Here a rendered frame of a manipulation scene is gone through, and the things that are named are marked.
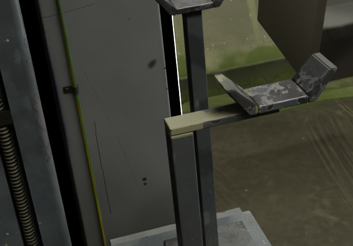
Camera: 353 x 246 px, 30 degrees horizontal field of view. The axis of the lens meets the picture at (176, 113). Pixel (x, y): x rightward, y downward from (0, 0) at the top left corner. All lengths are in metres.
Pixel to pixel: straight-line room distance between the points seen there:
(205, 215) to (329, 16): 1.45
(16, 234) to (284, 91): 0.24
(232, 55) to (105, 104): 1.59
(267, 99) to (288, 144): 1.90
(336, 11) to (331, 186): 0.55
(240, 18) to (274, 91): 2.21
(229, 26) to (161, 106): 1.58
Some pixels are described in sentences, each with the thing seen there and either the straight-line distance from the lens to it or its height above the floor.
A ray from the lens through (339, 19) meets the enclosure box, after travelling 2.12.
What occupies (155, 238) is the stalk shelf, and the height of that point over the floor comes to 0.79.
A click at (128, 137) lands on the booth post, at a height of 0.74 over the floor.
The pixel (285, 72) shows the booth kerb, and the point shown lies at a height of 0.10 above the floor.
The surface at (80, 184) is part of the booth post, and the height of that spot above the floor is 0.67.
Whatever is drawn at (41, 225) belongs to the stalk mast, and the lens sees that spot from 0.55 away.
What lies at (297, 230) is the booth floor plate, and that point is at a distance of 1.98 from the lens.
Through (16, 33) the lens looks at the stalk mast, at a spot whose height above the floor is 1.15.
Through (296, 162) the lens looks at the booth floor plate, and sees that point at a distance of 2.26.
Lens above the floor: 1.31
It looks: 30 degrees down
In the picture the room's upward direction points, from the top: 6 degrees counter-clockwise
